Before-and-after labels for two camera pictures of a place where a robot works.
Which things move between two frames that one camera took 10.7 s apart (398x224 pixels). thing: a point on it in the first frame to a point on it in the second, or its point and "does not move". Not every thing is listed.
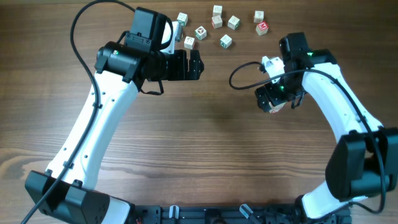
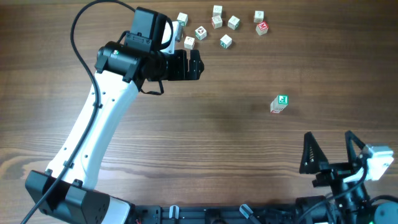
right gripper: x=275 y=98 to x=334 y=170
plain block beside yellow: x=189 y=42 does not move
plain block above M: x=259 y=16 does not move
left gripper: x=180 y=73 does not move
